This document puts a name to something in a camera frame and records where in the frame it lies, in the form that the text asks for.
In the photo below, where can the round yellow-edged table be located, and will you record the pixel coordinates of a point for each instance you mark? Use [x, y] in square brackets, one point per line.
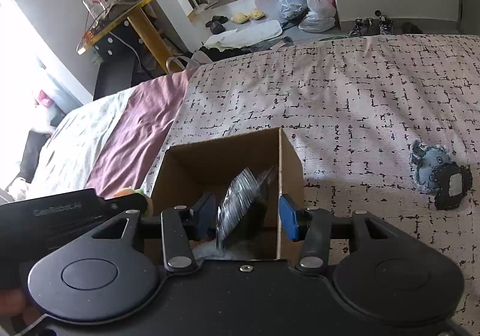
[141, 24]

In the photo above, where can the yellow slipper right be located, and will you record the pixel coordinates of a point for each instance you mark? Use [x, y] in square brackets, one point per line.
[256, 14]

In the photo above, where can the brown cardboard box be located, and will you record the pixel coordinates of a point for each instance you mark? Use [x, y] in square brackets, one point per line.
[189, 170]

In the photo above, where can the black slippers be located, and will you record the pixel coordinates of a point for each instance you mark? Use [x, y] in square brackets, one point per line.
[216, 24]

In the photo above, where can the orange burger plush toy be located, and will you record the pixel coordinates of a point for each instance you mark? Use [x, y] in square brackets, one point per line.
[130, 199]

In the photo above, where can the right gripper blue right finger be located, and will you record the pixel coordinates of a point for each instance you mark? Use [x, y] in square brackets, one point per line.
[310, 226]

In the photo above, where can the shiny plastic packaged item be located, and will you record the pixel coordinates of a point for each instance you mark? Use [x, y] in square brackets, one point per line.
[242, 212]

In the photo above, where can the pair of sneakers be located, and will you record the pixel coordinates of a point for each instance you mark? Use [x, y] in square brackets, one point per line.
[367, 26]

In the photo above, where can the yellow slipper left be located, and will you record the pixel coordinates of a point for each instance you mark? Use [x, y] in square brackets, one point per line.
[240, 18]

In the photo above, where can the patterned white bed cover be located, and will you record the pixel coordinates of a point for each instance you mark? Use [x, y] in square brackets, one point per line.
[352, 108]

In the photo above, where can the clear plastic water bottle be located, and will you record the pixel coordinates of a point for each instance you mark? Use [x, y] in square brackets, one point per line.
[96, 8]

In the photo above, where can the black low cabinet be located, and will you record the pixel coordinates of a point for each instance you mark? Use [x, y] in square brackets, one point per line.
[114, 76]

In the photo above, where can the person's left hand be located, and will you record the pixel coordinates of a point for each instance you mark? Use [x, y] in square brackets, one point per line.
[14, 303]

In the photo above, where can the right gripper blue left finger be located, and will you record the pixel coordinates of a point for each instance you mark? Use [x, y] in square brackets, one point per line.
[182, 224]

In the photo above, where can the white floor mat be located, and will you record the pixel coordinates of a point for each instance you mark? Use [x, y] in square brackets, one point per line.
[244, 38]

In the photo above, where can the clear plastic bag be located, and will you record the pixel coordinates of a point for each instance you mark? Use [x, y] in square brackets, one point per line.
[314, 23]

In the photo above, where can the yellow slipper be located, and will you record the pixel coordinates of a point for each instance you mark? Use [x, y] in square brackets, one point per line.
[240, 18]
[256, 14]

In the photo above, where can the mauve pink blanket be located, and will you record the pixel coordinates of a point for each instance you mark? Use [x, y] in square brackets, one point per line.
[137, 138]

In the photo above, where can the white red plastic bag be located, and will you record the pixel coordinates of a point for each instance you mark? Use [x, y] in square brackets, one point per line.
[322, 8]

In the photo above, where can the light blue fuzzy sock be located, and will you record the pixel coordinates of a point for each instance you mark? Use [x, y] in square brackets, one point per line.
[242, 250]

